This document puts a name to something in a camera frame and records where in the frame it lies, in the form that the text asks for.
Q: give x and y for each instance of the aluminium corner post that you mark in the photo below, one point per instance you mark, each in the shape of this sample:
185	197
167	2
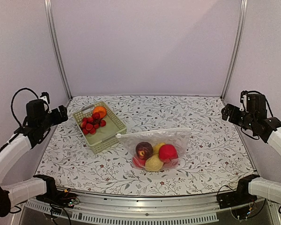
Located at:
56	49
236	47

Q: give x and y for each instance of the orange fruit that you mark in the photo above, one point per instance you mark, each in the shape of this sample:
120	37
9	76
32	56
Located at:
101	110

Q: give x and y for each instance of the right aluminium corner post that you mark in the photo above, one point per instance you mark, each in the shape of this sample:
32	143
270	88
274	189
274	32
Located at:
236	47

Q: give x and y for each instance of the aluminium front rail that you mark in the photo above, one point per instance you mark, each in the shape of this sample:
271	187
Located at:
107	209

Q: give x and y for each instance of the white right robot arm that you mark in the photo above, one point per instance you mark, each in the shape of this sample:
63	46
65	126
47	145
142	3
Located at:
255	115

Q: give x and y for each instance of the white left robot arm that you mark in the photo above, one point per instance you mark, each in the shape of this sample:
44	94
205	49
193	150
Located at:
35	128

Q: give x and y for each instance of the floral patterned table mat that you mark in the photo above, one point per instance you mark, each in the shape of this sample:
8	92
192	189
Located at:
215	158

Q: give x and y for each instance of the yellow lemon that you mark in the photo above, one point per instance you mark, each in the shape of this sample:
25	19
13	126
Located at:
153	164

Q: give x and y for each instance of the beige perforated plastic basket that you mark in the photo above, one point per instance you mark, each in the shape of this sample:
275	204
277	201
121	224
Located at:
104	137

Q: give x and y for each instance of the red pomegranate front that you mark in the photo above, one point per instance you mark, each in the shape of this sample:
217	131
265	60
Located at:
167	153

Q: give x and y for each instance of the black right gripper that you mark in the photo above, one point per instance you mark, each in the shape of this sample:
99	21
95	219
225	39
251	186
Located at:
232	119

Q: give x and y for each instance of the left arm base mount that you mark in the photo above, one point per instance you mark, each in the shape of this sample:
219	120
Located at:
64	198

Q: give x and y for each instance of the clear dotted zip top bag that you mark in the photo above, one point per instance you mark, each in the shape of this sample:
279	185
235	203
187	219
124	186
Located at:
178	137

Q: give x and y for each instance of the dark purple fruit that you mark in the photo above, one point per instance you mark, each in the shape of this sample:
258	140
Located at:
144	150

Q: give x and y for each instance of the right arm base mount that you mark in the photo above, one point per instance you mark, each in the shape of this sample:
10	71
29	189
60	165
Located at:
233	198

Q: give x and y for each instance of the red strawberry bunch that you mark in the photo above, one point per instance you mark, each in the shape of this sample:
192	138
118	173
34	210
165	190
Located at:
90	124

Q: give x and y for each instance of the red apple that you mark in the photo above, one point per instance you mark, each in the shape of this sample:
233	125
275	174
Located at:
138	163

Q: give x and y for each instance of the left aluminium corner post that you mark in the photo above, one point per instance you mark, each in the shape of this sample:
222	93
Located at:
56	49

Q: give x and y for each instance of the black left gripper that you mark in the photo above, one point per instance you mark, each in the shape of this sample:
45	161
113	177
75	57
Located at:
58	119

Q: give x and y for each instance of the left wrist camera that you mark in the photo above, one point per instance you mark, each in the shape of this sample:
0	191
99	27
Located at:
45	96

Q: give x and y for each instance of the yellow corn cob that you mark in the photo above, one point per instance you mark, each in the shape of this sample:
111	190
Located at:
157	147

